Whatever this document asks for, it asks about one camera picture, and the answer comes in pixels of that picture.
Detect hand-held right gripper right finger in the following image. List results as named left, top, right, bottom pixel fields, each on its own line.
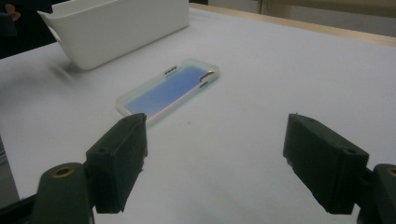
left=282, top=113, right=370, bottom=215

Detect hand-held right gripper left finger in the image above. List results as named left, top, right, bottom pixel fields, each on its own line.
left=85, top=112, right=149, bottom=215

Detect iridescent blue phone case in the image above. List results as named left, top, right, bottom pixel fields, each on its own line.
left=115, top=58, right=220, bottom=127

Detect white plastic bin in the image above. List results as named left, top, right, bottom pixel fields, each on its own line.
left=36, top=0, right=191, bottom=71

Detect white table cover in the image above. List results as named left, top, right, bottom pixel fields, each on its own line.
left=0, top=7, right=396, bottom=224

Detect wooden table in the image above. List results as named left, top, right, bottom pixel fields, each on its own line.
left=189, top=3, right=396, bottom=48

